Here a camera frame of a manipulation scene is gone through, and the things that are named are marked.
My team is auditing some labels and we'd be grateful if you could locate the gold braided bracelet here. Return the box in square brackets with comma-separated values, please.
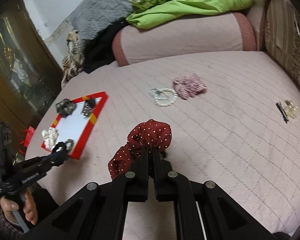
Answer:
[65, 138, 75, 153]

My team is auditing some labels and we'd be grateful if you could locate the white dotted scrunchie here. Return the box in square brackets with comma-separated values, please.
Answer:
[42, 127, 59, 150]

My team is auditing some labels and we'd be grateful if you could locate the grey metallic scrunchie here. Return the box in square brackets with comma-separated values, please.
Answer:
[56, 98, 77, 118]

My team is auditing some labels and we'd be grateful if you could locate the black claw hair clip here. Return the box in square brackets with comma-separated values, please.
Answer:
[81, 98, 96, 119]

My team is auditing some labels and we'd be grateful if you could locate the red polka dot scrunchie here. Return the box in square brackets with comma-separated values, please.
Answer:
[108, 119, 172, 179]

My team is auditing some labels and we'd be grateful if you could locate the pale green bead bracelet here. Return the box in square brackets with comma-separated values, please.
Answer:
[148, 87, 170, 100]

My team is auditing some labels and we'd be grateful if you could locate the white pearl bracelet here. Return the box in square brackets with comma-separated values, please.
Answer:
[154, 87, 178, 107]

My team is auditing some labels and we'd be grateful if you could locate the red white checked scrunchie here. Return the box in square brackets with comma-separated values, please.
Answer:
[172, 74, 207, 100]

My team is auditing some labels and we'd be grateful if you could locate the person's left hand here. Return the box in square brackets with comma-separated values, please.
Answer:
[0, 188, 39, 227]

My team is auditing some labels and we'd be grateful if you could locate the red white shallow box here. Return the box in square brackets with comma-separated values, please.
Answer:
[51, 92, 108, 160]

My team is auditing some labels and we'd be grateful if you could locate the red gift bag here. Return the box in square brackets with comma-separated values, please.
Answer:
[19, 126, 36, 155]

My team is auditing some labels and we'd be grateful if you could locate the wooden glass door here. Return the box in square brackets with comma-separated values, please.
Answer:
[0, 0, 62, 152]

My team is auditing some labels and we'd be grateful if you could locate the leaf patterned cloth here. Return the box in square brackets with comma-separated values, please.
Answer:
[61, 29, 84, 89]

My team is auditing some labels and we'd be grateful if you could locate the pink quilted bed cover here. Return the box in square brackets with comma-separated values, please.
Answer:
[39, 51, 300, 233]

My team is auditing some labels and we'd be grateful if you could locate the black cloth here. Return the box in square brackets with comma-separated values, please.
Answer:
[83, 18, 129, 74]

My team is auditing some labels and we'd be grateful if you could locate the black flat hair clip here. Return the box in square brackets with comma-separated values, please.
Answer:
[276, 102, 289, 124]

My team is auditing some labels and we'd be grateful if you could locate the clear plastic hair clip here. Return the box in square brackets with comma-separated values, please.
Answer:
[283, 100, 298, 119]

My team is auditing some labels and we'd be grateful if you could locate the grey quilted pillow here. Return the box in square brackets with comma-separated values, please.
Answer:
[70, 0, 133, 43]

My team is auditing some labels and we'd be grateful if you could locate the pink quilted bolster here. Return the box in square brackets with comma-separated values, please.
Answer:
[112, 12, 257, 66]

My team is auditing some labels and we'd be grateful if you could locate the striped floral cushion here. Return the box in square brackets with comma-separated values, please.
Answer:
[264, 0, 300, 88]

